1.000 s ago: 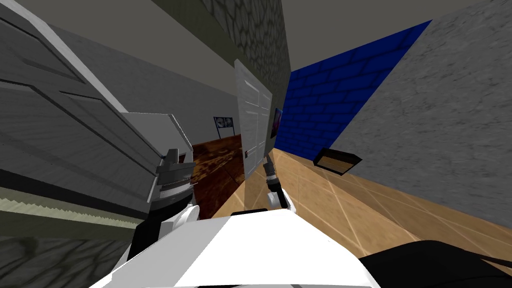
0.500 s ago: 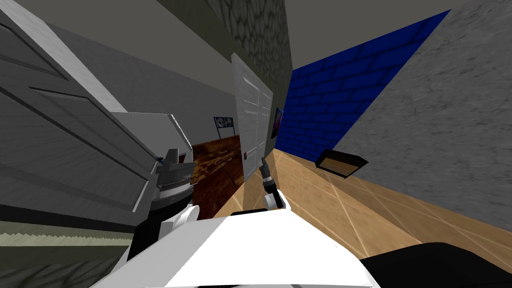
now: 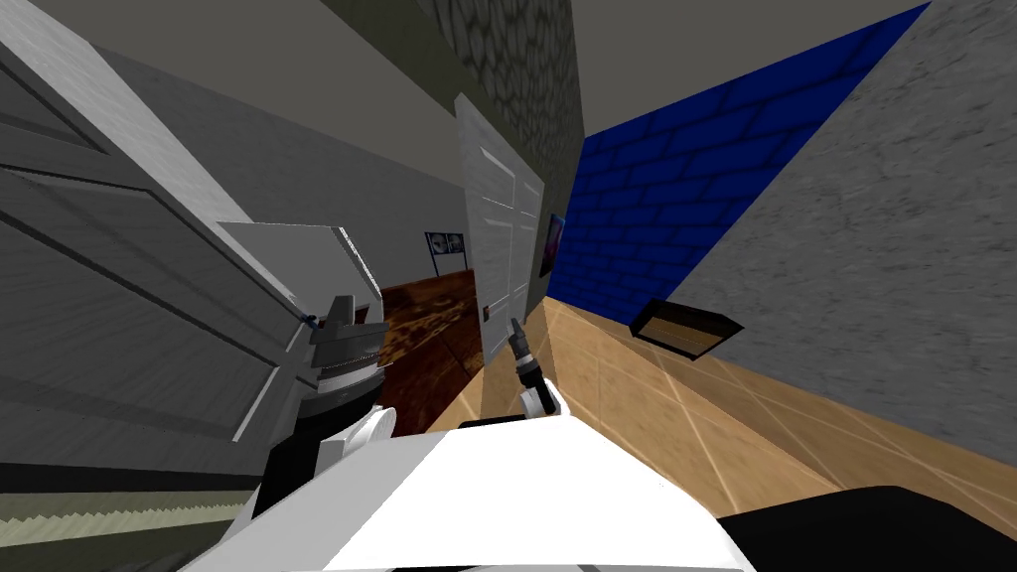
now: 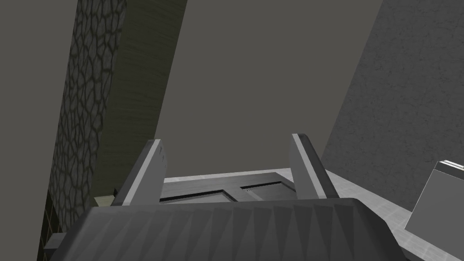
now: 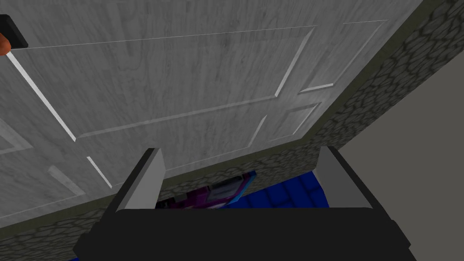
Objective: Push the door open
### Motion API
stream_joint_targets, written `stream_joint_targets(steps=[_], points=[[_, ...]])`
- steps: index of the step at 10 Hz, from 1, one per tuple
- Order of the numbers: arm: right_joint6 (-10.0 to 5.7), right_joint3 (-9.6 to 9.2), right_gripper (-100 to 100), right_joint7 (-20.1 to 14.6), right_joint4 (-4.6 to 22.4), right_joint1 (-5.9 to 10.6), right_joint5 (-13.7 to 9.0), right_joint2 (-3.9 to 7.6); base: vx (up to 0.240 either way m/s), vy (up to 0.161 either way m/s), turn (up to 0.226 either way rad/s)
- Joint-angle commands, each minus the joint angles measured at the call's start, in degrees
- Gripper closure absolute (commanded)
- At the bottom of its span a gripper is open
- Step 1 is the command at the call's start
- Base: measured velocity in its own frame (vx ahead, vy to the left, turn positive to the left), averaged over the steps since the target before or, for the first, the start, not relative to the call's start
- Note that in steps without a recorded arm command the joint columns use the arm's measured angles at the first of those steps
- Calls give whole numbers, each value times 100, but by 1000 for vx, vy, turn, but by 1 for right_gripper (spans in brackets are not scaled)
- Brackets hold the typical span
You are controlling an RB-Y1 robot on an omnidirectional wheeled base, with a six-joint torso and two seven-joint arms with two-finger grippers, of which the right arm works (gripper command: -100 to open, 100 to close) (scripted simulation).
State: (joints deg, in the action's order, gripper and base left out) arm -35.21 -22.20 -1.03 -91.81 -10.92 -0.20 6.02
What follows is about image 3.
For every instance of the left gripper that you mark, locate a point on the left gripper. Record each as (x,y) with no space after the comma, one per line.
(349,343)

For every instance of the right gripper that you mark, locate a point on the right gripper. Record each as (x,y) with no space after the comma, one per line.
(522,348)

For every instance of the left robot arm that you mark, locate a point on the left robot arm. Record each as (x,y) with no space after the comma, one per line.
(338,401)

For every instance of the plain grey door leaf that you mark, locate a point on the plain grey door leaf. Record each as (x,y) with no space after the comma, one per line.
(294,262)

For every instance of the white panelled door leaf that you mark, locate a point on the white panelled door leaf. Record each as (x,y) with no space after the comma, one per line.
(496,238)

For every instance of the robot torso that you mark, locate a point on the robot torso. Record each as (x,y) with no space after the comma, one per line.
(508,500)

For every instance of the large grey panelled door leaf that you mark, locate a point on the large grey panelled door leaf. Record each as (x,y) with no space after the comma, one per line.
(119,302)

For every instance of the purple wall picture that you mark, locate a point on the purple wall picture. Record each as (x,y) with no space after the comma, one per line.
(552,245)

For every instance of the dark twin wall picture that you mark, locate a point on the dark twin wall picture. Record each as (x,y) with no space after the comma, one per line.
(445,244)

